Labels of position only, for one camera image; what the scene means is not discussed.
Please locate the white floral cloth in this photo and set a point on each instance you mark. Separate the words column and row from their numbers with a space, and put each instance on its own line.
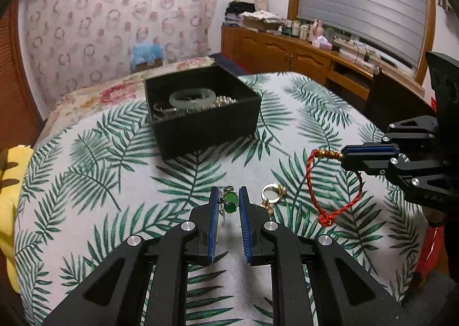
column 261, row 16

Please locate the silver metal jewelry piece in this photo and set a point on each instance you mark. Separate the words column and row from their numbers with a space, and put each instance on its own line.
column 165, row 110

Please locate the small brown cardboard box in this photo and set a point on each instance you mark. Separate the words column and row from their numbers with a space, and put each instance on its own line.
column 149, row 66

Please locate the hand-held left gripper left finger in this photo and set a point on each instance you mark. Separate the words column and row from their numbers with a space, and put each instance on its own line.
column 214, row 225

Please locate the stack of books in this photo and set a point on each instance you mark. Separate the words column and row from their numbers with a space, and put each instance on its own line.
column 355, row 51

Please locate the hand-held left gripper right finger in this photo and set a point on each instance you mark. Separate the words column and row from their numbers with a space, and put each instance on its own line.
column 245, row 225

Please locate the row of cosmetic bottles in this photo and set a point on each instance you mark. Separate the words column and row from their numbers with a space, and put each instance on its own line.
column 297, row 28

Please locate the leaf print blanket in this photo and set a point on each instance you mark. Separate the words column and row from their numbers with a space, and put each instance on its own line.
column 107, row 175

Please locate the green stone earring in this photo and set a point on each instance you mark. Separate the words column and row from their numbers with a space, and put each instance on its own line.
column 230, row 198

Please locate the navy blanket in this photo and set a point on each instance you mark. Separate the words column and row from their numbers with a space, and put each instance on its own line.
column 229, row 62

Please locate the pink tissue box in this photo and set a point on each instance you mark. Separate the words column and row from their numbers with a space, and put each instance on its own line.
column 322, row 42

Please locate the blue crinkled bag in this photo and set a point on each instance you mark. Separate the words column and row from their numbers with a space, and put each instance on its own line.
column 147, row 51

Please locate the black box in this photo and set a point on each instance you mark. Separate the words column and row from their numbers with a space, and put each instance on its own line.
column 208, row 128

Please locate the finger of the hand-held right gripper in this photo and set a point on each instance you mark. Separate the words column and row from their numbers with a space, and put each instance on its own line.
column 365, row 164
column 369, row 150

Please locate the dark chair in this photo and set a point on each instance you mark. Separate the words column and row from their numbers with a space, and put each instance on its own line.
column 394, row 100

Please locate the circle print curtain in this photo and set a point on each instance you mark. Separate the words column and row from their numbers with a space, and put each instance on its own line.
column 89, row 24

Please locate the pale jade bangle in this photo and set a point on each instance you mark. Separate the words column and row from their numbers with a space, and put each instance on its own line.
column 175, row 99

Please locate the stack of dark clothes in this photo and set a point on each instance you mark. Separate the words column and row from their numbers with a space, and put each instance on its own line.
column 238, row 14

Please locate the wooden cabinet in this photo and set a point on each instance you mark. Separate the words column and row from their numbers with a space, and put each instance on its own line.
column 272, row 49

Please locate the pink vase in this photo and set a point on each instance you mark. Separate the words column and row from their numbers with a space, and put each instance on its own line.
column 316, row 28

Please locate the yellow plush toy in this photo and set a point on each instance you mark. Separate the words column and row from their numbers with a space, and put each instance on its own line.
column 10, row 211

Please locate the large cardboard box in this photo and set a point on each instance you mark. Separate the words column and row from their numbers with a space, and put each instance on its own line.
column 258, row 26

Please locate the floral bed sheet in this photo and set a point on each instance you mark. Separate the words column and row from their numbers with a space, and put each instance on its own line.
column 107, row 93

